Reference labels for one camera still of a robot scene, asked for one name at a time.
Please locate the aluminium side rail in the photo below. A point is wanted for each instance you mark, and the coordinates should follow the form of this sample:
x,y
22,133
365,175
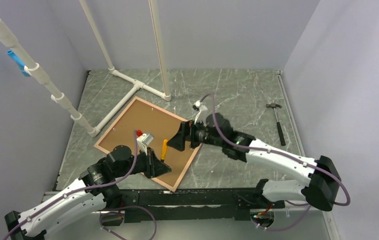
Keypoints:
x,y
329,220

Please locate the blue pipe peg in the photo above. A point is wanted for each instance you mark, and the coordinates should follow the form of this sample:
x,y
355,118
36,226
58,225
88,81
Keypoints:
x,y
18,62

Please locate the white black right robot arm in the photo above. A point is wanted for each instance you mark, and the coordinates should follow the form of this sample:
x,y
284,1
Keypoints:
x,y
315,181

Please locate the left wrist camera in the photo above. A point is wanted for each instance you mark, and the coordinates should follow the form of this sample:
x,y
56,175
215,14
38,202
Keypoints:
x,y
143,140

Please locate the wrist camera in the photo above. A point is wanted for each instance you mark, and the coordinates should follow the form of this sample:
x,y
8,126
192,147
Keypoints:
x,y
202,112
143,140

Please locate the white pvc pipe stand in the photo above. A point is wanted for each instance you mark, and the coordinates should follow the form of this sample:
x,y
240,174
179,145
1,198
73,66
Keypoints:
x,y
63,65

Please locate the black handled claw hammer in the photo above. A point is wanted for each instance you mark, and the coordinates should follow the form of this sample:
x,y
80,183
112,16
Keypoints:
x,y
275,108

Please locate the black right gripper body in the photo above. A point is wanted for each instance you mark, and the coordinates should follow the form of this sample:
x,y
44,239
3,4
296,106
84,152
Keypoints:
x,y
199,134

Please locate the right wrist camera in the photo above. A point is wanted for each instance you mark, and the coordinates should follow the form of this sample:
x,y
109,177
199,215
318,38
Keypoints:
x,y
202,112

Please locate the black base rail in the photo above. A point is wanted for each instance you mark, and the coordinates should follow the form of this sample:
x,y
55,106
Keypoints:
x,y
238,204

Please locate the pink wooden picture frame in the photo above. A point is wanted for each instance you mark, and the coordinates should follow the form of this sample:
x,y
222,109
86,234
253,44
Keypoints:
x,y
147,118

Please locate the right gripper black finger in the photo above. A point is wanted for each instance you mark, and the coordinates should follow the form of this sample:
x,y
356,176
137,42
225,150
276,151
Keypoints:
x,y
178,141
184,129

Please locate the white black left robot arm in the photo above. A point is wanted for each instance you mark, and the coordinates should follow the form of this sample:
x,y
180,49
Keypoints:
x,y
95,189

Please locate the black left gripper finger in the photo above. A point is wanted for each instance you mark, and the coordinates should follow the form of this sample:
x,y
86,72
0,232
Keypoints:
x,y
152,158
159,168

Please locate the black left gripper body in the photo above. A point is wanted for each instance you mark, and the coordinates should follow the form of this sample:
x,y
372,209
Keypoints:
x,y
143,163

